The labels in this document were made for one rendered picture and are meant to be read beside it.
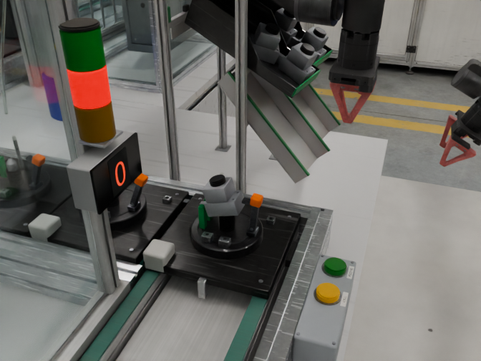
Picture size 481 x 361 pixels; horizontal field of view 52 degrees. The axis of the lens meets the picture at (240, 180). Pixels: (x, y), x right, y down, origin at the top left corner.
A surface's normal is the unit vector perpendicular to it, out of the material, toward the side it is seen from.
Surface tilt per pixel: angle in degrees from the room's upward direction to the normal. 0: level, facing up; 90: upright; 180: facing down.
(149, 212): 0
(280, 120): 45
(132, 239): 0
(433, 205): 0
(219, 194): 90
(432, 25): 90
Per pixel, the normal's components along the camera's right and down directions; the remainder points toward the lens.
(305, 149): 0.62, -0.42
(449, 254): 0.00, -0.85
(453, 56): -0.33, 0.50
